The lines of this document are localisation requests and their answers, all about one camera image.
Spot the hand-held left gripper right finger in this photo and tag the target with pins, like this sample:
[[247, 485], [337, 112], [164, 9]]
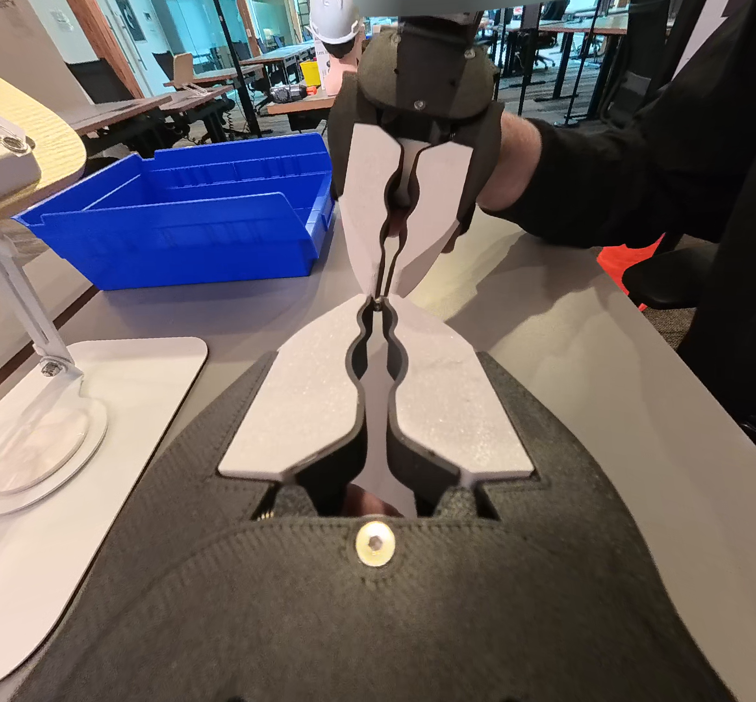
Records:
[[460, 412]]

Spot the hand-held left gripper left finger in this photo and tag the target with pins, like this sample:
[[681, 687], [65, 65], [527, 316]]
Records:
[[301, 412]]

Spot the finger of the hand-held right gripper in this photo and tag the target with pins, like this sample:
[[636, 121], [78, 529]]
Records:
[[440, 200], [363, 200]]

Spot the person's right forearm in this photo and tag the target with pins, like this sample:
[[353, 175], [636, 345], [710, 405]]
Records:
[[620, 170]]

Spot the person's right hand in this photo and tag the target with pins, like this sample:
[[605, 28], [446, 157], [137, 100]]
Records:
[[514, 158]]

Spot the mannequin head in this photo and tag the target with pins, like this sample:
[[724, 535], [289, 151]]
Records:
[[339, 72]]

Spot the yellow container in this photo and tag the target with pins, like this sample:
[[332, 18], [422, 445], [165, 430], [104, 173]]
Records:
[[310, 74]]

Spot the white hard hat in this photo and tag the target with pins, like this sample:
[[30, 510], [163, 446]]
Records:
[[334, 5]]

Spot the black radio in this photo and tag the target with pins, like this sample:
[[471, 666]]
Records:
[[288, 93]]

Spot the white document stand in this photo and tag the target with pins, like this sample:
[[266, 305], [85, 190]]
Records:
[[147, 371]]

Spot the orange cloth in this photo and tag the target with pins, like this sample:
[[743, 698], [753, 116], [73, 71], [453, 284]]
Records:
[[620, 259]]

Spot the blue plastic bin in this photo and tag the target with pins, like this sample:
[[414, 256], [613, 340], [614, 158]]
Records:
[[177, 253]]

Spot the person's torso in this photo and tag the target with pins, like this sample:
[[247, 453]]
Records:
[[732, 330]]

